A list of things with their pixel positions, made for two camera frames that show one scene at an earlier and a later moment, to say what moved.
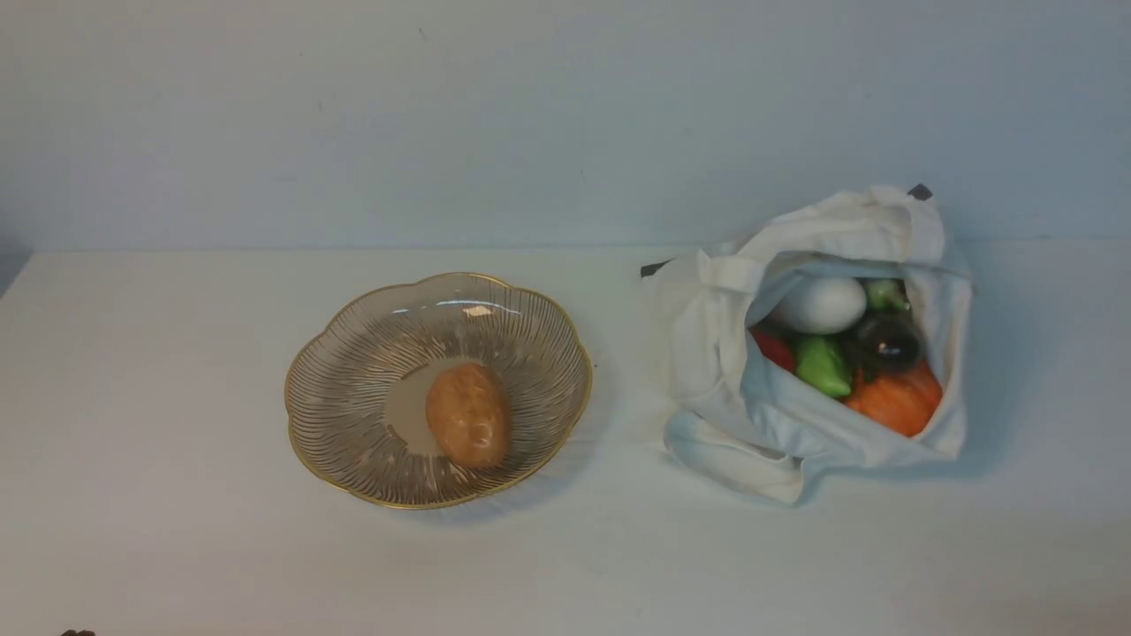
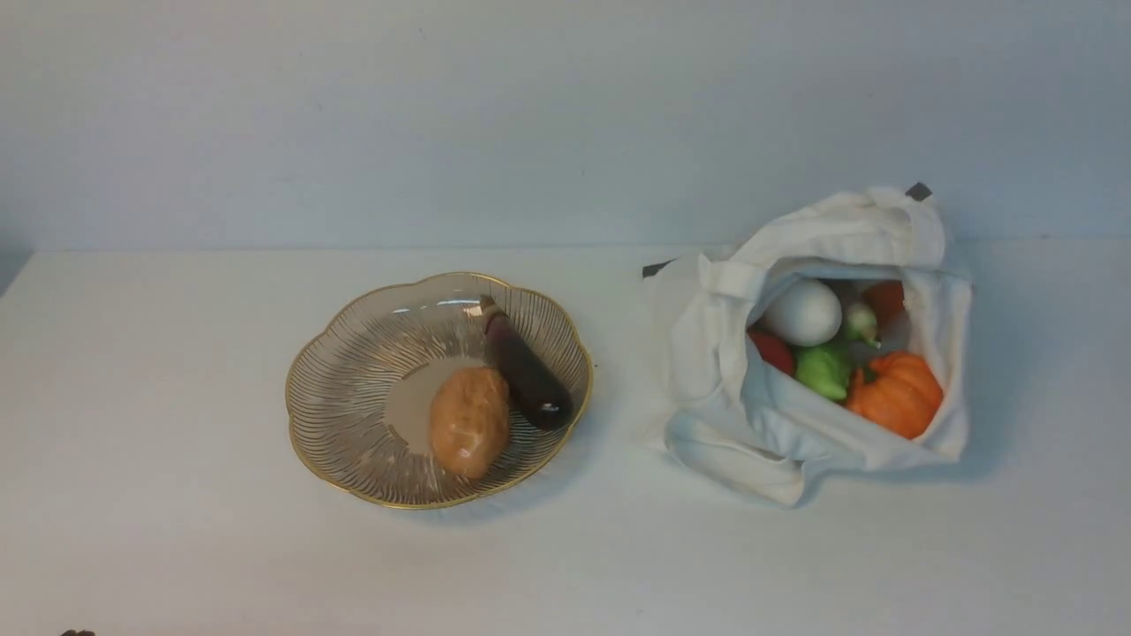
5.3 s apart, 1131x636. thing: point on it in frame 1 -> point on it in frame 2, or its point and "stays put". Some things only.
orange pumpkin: x=902 y=403 stays put
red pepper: x=778 y=349 stays put
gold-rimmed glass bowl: x=358 y=388 stays put
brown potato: x=469 y=412 stays put
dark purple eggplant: x=889 y=342 -> x=533 y=386
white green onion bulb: x=886 y=296 -> x=861 y=324
